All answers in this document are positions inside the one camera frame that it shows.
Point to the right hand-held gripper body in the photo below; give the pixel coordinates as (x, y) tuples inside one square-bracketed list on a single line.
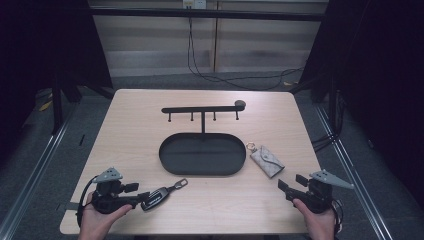
[(318, 198)]

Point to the person's right hand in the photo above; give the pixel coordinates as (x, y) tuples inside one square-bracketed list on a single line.
[(320, 225)]

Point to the black horizontal bar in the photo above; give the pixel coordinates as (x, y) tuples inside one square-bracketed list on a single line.
[(206, 14)]

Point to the black key rack with tray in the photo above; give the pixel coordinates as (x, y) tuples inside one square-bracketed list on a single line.
[(202, 155)]

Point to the metal floor rail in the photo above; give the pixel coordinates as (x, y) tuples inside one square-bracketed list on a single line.
[(355, 173), (36, 170)]

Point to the grey tape strip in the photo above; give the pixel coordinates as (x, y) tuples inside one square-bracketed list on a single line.
[(68, 206)]

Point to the person's left hand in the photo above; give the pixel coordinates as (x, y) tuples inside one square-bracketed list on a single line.
[(96, 223)]

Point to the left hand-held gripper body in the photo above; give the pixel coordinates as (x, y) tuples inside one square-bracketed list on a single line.
[(106, 200)]

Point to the black car key with clip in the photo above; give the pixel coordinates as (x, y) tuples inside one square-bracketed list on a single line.
[(156, 197)]

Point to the black curtain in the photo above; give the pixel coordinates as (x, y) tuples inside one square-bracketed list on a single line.
[(43, 43), (383, 66)]

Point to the white wall socket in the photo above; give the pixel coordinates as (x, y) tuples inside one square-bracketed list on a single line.
[(194, 3)]

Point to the yellow floor tape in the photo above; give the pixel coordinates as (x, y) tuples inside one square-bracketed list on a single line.
[(45, 106)]

